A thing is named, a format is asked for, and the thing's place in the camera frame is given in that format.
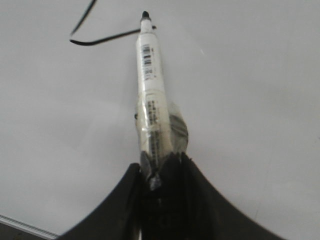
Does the white whiteboard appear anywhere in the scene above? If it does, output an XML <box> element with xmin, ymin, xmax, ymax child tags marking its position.
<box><xmin>0</xmin><ymin>0</ymin><xmax>320</xmax><ymax>240</ymax></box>

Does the white taped marker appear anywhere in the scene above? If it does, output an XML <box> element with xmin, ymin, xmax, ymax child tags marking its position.
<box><xmin>136</xmin><ymin>11</ymin><xmax>189</xmax><ymax>191</ymax></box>

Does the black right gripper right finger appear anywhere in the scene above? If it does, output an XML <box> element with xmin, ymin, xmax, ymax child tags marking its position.
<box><xmin>149</xmin><ymin>153</ymin><xmax>281</xmax><ymax>240</ymax></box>

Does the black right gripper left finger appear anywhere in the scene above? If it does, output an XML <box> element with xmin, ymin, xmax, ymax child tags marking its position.
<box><xmin>59</xmin><ymin>163</ymin><xmax>142</xmax><ymax>240</ymax></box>

